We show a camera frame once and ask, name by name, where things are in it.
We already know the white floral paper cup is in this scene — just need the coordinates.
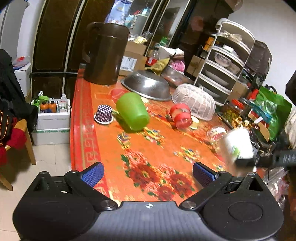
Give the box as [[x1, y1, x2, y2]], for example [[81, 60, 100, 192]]
[[216, 128, 254, 164]]

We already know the green plastic cup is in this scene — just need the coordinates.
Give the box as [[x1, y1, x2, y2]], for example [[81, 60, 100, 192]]
[[116, 92, 149, 131]]

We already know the clear jar with patterned tape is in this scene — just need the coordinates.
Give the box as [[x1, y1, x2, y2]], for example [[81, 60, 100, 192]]
[[207, 126, 227, 145]]

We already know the green shopping bag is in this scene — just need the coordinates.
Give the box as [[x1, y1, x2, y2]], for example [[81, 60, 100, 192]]
[[254, 86, 292, 141]]

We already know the red floral tablecloth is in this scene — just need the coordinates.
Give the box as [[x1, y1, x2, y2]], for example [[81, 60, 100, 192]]
[[69, 63, 266, 207]]

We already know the yellow cupcake liner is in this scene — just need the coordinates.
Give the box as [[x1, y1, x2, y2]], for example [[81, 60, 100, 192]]
[[190, 115, 199, 130]]

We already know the purple polka dot cupcake liner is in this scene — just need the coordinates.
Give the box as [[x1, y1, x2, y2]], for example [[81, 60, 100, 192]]
[[94, 104, 113, 125]]

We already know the white foam box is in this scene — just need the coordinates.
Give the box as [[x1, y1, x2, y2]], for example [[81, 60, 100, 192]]
[[32, 95, 71, 146]]

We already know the red banded glass jar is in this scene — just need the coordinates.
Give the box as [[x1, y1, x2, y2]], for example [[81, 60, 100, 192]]
[[169, 103, 193, 130]]

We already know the white mesh food cover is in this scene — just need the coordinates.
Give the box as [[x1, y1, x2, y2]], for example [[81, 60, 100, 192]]
[[171, 83, 216, 121]]

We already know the wooden chair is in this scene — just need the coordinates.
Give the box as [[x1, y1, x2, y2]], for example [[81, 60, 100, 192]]
[[0, 118, 37, 191]]

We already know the red polka dot cupcake liner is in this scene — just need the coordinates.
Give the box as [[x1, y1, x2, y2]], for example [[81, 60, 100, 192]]
[[110, 88, 128, 103]]

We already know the white tiered dish rack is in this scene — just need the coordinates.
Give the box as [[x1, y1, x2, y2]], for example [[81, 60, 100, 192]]
[[194, 18, 255, 106]]

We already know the steel colander bowl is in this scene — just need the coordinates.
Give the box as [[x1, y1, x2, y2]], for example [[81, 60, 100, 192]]
[[121, 70, 171, 101]]

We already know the cardboard box with label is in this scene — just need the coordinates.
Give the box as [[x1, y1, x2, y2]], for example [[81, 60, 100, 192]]
[[119, 41, 147, 76]]

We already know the dark brown plastic pitcher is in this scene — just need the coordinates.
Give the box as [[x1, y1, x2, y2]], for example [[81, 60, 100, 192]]
[[82, 22, 130, 85]]

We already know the dark wooden glass cabinet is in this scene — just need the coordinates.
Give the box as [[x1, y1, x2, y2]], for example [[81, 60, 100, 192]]
[[31, 1, 236, 99]]

